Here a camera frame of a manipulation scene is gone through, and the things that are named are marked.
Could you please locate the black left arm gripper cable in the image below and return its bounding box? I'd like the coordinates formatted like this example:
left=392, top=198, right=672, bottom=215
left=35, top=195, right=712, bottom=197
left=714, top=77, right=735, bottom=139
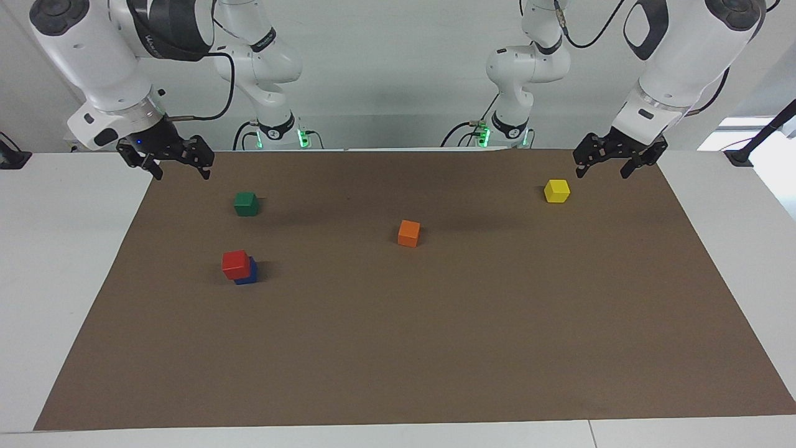
left=552, top=0, right=732, bottom=116

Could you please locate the brown table mat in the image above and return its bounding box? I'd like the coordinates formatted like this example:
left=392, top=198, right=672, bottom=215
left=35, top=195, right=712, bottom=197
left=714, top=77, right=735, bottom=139
left=34, top=148, right=796, bottom=431

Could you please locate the black arm base cable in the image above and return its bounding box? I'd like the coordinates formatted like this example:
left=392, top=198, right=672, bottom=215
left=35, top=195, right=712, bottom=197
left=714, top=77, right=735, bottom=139
left=440, top=93, right=499, bottom=149
left=233, top=121, right=259, bottom=151

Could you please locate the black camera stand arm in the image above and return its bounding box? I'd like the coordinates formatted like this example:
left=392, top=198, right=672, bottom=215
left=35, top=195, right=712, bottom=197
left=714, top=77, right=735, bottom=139
left=724, top=100, right=796, bottom=167

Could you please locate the black table clamp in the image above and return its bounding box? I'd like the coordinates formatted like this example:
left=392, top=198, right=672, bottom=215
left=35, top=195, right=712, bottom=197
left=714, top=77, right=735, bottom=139
left=0, top=132, right=32, bottom=170

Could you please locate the red cube block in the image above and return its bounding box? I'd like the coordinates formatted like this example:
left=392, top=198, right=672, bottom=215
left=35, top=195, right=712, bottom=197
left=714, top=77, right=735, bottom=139
left=222, top=250, right=251, bottom=281

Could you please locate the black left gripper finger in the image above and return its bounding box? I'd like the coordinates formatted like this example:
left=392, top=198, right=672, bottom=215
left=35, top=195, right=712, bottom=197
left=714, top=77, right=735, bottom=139
left=621, top=142, right=668, bottom=180
left=575, top=133, right=614, bottom=180

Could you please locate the blue cube block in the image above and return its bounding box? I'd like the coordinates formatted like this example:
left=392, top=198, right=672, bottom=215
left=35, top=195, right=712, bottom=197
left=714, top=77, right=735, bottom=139
left=234, top=256, right=259, bottom=286

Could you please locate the black left arm base cable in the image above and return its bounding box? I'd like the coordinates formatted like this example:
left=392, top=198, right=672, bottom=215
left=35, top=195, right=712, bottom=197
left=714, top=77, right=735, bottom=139
left=440, top=93, right=499, bottom=149

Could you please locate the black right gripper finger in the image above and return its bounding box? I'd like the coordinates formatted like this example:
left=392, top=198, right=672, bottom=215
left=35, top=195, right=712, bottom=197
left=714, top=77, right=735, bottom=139
left=179, top=135, right=216, bottom=182
left=117, top=147, right=164, bottom=182

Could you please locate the black arm gripper cable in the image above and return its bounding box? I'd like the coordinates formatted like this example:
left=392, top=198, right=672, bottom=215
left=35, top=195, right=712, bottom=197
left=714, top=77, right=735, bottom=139
left=163, top=52, right=236, bottom=122
left=552, top=0, right=732, bottom=116

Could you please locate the black right arm base cable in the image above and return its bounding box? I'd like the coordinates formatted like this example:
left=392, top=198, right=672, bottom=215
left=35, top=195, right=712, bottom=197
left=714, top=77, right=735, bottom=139
left=233, top=121, right=259, bottom=151

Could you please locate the black right arm gripper cable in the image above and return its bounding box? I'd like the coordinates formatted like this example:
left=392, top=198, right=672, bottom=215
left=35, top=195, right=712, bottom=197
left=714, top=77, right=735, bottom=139
left=163, top=52, right=236, bottom=122

